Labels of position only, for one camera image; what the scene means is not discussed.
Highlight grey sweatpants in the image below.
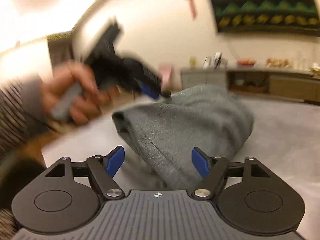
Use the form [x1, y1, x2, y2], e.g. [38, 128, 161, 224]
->
[112, 85, 254, 190]

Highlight striped grey sleeve forearm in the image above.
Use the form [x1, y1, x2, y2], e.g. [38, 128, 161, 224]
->
[1, 75, 49, 159]

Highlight person left hand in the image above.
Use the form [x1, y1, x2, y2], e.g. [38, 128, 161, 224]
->
[41, 61, 119, 125]

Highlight pink plastic child chair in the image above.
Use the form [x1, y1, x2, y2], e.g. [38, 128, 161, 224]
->
[158, 63, 174, 92]

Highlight yellow cup on sideboard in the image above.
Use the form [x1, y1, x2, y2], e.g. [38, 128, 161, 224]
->
[189, 56, 197, 68]

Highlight black gadget on sideboard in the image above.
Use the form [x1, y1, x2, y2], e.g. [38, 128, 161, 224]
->
[213, 52, 222, 69]

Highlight red fruit plate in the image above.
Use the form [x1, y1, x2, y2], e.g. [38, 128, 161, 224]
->
[236, 59, 257, 67]

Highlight long grey tv sideboard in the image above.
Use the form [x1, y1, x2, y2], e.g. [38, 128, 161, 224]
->
[181, 67, 319, 104]

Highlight framed green yellow wall picture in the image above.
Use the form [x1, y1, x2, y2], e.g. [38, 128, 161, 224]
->
[210, 0, 319, 37]

